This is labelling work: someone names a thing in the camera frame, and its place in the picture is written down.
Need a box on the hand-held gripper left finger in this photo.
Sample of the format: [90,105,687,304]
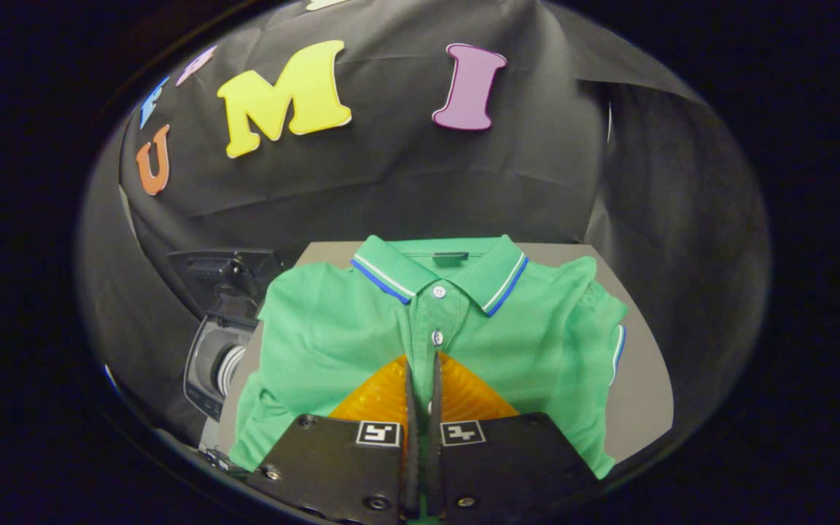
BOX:
[245,354,421,525]

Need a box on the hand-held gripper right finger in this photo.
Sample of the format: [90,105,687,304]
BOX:
[427,351,603,522]

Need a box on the green polo shirt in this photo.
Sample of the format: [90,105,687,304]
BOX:
[229,235,629,480]

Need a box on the dark washing machine lid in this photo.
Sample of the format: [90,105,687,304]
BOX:
[168,248,286,323]

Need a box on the grey cabinet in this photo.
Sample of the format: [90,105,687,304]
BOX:
[216,242,674,464]

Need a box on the black backdrop cloth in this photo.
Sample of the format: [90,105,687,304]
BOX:
[77,0,771,446]

